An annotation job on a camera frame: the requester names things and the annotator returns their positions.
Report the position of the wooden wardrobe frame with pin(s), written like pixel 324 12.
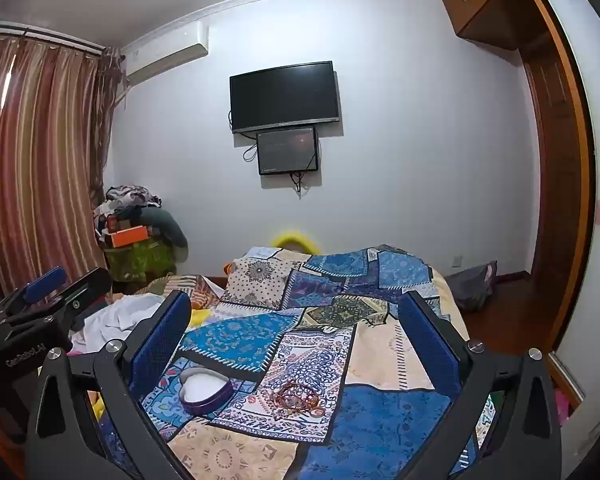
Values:
pixel 565 185

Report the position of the white wall outlet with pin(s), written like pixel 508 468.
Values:
pixel 456 261

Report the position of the orange box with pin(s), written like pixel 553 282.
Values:
pixel 132 237

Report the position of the pile of clothes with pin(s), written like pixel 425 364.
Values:
pixel 125 202

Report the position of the dark bag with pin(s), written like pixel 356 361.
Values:
pixel 472 287

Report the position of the wooden overhead cabinet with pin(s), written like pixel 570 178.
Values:
pixel 485 0

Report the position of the white air conditioner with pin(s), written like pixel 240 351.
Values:
pixel 165 57

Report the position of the yellow cloth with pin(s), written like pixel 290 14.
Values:
pixel 199 316

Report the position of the grey pillow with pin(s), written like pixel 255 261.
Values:
pixel 172 227

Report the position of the small black monitor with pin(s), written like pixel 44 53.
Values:
pixel 287 152

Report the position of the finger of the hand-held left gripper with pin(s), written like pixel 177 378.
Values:
pixel 45 285
pixel 87 285

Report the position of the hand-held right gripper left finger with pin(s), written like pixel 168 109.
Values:
pixel 162 340

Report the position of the white cloth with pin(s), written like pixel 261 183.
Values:
pixel 115 320

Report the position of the striped orange pillow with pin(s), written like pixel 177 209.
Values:
pixel 200 290

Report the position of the striped pink curtain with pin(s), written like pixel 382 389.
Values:
pixel 40 160

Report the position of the patchwork blanket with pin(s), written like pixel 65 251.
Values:
pixel 330 320

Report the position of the black wall television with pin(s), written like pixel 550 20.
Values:
pixel 285 95

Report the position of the white curtain rail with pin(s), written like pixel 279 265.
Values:
pixel 40 37

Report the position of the yellow plush cushion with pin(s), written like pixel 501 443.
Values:
pixel 292 237

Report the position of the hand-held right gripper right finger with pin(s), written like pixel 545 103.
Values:
pixel 432 345

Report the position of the purple heart-shaped jewelry box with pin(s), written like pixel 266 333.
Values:
pixel 202 390

